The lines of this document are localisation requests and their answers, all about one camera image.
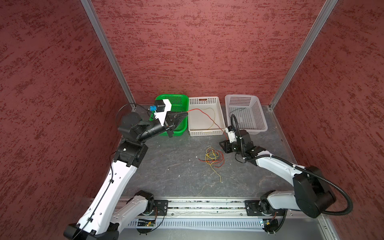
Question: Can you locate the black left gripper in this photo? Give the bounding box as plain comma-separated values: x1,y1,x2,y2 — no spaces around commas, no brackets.
137,110,188,142

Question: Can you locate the red wire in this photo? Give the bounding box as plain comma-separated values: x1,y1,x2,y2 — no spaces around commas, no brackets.
187,108,229,140
200,148,226,169

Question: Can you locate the yellow wire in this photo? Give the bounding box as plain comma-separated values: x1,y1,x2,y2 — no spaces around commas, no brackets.
206,107,217,130
204,146,223,183

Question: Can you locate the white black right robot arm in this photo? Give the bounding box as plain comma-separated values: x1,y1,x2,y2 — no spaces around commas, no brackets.
220,127,336,218

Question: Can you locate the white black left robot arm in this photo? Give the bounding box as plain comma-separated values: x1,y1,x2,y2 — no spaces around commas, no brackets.
64,112,188,240

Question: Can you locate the green plastic basket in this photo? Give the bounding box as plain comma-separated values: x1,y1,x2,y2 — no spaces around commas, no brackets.
148,94,189,137

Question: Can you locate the cream perforated basket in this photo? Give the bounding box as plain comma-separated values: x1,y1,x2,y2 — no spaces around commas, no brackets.
188,97,226,137

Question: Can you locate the translucent white slotted basket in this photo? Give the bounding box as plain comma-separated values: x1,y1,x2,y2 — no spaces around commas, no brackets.
225,95,268,135

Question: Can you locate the right small circuit board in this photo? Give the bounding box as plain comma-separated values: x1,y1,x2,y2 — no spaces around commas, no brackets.
263,219,279,234

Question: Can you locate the small circuit board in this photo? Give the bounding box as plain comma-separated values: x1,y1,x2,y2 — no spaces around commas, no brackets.
263,219,279,234
137,219,156,228

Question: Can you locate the left small circuit board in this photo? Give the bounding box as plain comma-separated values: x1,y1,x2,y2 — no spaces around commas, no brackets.
137,219,156,228

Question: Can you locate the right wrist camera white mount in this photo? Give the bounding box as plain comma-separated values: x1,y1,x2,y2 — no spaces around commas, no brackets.
225,126,237,143

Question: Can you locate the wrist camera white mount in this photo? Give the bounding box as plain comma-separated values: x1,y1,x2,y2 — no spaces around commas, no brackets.
150,99,172,126
225,126,237,143

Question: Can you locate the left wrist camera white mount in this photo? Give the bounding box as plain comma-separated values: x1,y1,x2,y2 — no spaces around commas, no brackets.
150,99,172,126

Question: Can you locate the black corrugated cable conduit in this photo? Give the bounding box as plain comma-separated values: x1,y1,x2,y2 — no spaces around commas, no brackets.
230,113,354,216

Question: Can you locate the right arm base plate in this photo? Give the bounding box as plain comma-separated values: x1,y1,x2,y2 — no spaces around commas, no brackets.
245,200,284,217

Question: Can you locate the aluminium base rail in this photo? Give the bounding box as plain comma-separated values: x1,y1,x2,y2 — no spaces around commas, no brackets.
73,196,341,240

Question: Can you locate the white slotted cable duct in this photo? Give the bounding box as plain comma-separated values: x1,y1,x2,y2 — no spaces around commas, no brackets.
126,218,264,232

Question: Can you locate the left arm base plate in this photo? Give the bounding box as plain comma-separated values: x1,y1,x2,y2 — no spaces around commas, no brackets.
142,200,169,217

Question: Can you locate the aluminium corner post left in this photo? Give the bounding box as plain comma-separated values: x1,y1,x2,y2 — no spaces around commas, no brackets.
81,0,136,104

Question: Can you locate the aluminium corner post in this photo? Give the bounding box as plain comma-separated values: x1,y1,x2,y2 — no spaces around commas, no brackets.
81,0,136,104
269,0,338,111

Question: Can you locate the aluminium corner post right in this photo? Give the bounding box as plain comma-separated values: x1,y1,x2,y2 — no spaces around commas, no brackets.
269,0,338,111

